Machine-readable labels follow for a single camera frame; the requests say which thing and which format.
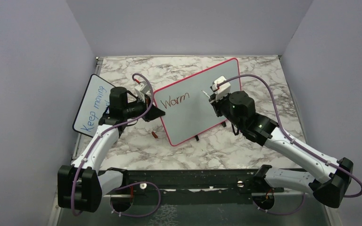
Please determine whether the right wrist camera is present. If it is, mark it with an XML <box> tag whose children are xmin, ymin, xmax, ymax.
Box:
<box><xmin>212</xmin><ymin>76</ymin><xmax>231</xmax><ymax>102</ymax></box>

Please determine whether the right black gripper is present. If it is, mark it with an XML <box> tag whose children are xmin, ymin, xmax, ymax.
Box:
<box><xmin>210</xmin><ymin>90</ymin><xmax>243</xmax><ymax>129</ymax></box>

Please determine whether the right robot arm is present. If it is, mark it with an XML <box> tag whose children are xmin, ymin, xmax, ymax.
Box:
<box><xmin>209</xmin><ymin>91</ymin><xmax>353</xmax><ymax>208</ymax></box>

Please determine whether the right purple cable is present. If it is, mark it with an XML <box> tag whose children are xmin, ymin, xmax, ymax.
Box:
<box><xmin>217</xmin><ymin>74</ymin><xmax>362</xmax><ymax>198</ymax></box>

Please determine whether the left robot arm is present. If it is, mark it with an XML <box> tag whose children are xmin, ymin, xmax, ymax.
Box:
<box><xmin>58</xmin><ymin>84</ymin><xmax>165</xmax><ymax>216</ymax></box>

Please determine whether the black framed written whiteboard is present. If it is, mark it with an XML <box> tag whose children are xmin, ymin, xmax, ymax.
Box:
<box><xmin>72</xmin><ymin>74</ymin><xmax>114</xmax><ymax>137</ymax></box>

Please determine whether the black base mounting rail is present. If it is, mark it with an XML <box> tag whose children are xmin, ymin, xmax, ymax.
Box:
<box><xmin>99</xmin><ymin>169</ymin><xmax>285</xmax><ymax>207</ymax></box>

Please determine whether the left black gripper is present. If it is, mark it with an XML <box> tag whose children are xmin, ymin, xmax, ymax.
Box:
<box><xmin>123</xmin><ymin>94</ymin><xmax>165</xmax><ymax>122</ymax></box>

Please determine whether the pink framed whiteboard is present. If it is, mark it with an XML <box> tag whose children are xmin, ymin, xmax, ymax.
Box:
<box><xmin>154</xmin><ymin>58</ymin><xmax>239</xmax><ymax>146</ymax></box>

